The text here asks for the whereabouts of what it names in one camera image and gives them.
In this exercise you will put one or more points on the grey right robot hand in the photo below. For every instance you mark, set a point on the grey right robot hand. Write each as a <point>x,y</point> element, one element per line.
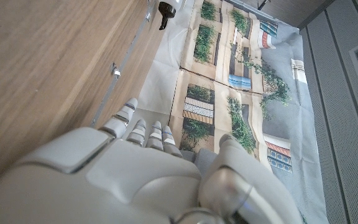
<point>120,180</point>

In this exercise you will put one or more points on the printed backdrop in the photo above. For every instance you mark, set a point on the printed backdrop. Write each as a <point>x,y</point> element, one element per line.
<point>228,77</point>

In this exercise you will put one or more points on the clear squeeze bottle black label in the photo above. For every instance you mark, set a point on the clear squeeze bottle black label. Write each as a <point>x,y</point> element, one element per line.
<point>166,11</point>

